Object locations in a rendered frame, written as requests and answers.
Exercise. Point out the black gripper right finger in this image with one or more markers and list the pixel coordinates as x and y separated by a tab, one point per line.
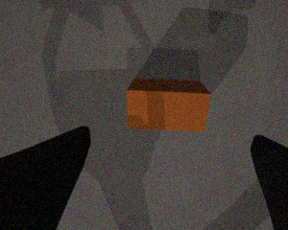
271	165

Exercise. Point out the orange block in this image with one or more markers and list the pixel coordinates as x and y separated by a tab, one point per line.
168	104

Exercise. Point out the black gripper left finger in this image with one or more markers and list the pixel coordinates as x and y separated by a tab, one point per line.
35	183

